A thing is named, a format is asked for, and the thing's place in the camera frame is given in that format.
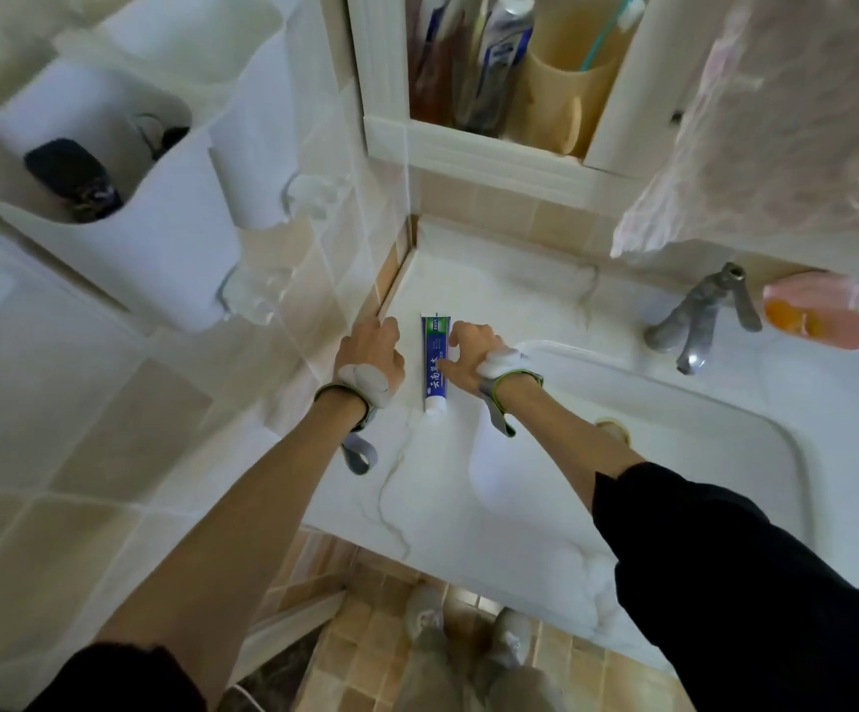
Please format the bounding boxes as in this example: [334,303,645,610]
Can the person's left hand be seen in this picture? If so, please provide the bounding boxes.
[333,316,406,408]

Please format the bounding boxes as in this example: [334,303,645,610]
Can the person's right hand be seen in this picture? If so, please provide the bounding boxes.
[438,320,521,398]

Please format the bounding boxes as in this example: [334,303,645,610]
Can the blue green toothpaste tube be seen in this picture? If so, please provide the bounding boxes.
[421,314,452,417]

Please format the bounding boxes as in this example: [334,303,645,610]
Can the person's left forearm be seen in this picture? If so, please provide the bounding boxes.
[94,389,368,709]

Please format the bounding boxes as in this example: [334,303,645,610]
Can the person's right forearm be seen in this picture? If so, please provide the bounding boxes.
[495,374,647,514]

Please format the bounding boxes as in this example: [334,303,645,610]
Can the grey white left wrist tracker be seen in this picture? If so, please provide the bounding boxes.
[314,363,395,477]

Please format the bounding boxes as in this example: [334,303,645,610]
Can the grey white wrist tracker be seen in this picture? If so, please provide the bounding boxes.
[314,363,395,477]
[475,348,545,439]

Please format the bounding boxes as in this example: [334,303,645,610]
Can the grey white right wrist tracker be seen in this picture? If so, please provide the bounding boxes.
[475,348,545,439]

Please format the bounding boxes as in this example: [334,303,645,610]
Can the grey left shoe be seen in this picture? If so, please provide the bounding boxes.
[404,581,447,642]

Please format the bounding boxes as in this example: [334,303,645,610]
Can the grey shoe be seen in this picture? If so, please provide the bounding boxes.
[404,581,447,642]
[490,608,536,669]

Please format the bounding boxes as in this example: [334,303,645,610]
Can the metal sink faucet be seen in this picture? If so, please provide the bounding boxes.
[643,262,764,376]

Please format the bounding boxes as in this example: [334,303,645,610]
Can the white sink basin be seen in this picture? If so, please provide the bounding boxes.
[467,339,817,586]

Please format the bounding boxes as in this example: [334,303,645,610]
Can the grey right shoe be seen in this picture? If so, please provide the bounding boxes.
[490,608,536,669]

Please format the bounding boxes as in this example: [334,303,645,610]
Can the brown transparent cup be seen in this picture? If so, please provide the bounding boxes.
[407,0,475,128]

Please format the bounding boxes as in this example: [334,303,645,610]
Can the yellow plastic cup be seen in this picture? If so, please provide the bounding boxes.
[507,0,645,158]

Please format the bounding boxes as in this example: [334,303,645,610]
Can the grey trousers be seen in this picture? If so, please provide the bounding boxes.
[392,628,565,712]

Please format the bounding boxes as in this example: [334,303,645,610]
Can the white blue toothpaste tube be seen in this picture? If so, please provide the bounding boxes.
[455,0,536,137]

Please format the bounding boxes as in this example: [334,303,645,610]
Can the small dark round item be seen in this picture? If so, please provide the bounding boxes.
[133,113,192,162]

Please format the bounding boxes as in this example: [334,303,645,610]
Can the black long sleeve shirt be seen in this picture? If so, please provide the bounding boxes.
[23,461,859,712]

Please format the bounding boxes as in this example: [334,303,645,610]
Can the pink soap dish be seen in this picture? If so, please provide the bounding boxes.
[762,270,859,351]

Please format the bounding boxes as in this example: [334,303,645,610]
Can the black object in holder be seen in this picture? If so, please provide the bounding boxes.
[23,137,124,224]

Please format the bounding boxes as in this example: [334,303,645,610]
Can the teal toothbrush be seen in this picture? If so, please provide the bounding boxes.
[579,0,647,73]

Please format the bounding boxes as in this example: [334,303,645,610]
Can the pink white hanging towel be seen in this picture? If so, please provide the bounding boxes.
[610,0,859,260]

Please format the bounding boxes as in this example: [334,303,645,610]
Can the clear plastic wall hook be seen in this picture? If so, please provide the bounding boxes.
[217,262,295,327]
[283,172,350,221]

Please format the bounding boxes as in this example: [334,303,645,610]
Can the large white wall storage box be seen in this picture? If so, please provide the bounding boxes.
[0,55,247,336]

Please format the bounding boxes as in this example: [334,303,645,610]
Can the white wall cabinet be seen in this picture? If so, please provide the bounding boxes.
[344,0,701,212]

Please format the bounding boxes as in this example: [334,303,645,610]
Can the small white wall storage holder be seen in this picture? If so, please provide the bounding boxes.
[53,0,303,232]

